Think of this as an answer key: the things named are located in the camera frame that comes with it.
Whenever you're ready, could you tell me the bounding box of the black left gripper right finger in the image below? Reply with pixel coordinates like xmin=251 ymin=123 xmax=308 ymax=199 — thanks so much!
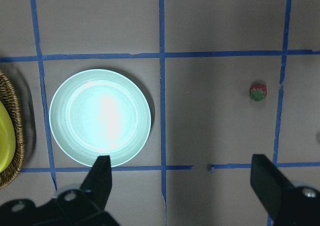
xmin=250 ymin=154 xmax=295 ymax=220

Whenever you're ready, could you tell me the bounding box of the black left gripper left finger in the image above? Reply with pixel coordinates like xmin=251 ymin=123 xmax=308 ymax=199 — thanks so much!
xmin=80 ymin=155 xmax=112 ymax=210

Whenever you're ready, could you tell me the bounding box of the light green plate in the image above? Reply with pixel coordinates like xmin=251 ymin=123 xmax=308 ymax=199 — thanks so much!
xmin=49 ymin=69 xmax=152 ymax=167

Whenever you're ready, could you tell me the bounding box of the yellow banana bunch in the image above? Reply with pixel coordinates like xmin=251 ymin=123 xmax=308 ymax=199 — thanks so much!
xmin=0 ymin=102 xmax=16 ymax=172

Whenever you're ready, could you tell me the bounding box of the brown wicker basket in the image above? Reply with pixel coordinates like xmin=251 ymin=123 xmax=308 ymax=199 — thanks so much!
xmin=0 ymin=71 xmax=25 ymax=189

